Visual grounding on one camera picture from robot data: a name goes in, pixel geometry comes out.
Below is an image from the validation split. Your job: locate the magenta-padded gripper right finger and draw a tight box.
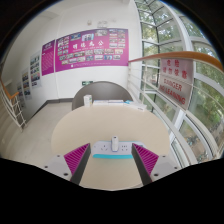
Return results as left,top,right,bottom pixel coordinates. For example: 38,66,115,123
131,142,183,186

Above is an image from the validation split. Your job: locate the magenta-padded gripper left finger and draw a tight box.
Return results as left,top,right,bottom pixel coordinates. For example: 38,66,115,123
41,142,92,186

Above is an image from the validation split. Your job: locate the small white charger block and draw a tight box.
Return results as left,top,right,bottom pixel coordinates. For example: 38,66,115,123
110,135,120,153

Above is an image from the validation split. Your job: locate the white and teal power strip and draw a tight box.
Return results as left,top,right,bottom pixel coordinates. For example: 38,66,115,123
90,140,145,160

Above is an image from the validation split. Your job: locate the white and blue box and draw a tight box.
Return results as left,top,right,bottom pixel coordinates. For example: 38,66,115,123
123,99,148,112

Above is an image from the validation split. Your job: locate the small white carton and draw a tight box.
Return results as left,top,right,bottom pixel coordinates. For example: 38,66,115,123
83,94,93,108

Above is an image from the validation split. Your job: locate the red-lettered danger sign plate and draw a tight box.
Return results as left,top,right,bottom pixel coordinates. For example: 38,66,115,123
158,74,193,111

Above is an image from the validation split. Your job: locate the white stair railing, orange handrail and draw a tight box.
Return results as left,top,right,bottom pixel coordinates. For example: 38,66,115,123
0,78,27,131

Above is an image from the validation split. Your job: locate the red-lettered clear warning sign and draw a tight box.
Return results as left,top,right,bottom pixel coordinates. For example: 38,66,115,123
159,58,195,84

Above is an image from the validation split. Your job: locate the narrow magenta text poster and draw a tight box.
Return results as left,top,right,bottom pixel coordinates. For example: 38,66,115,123
41,39,56,77

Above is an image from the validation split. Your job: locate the white railing with orange handrail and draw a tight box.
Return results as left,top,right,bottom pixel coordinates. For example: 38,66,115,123
127,50,224,166

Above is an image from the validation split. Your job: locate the large magenta photo poster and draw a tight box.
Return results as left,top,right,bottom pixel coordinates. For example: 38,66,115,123
54,28,130,73

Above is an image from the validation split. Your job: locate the white wall photo panel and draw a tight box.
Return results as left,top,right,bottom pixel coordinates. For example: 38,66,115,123
21,68,33,100
29,51,42,89

